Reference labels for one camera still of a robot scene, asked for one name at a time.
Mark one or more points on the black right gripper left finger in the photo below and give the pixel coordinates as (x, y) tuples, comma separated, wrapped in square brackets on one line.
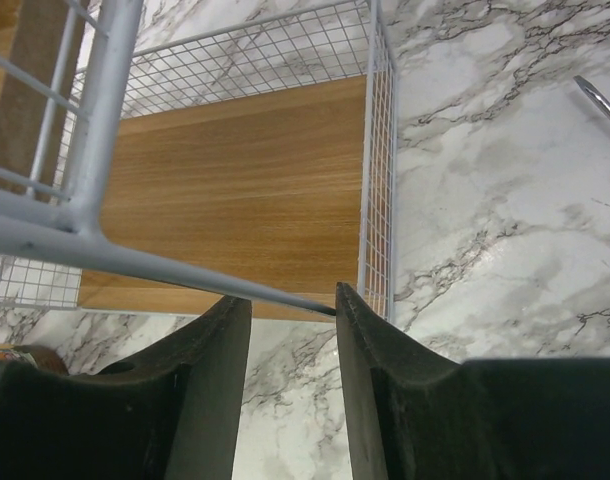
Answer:
[(169, 411)]

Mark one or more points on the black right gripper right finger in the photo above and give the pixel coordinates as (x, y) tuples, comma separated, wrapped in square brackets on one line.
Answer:
[(414, 414)]

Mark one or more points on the green roll front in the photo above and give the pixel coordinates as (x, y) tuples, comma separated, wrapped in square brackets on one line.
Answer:
[(41, 357)]

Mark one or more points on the white wire wooden shelf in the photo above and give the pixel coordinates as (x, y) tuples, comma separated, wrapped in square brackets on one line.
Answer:
[(255, 161)]

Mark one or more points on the red blue screwdriver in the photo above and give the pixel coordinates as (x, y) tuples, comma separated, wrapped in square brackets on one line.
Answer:
[(595, 96)]

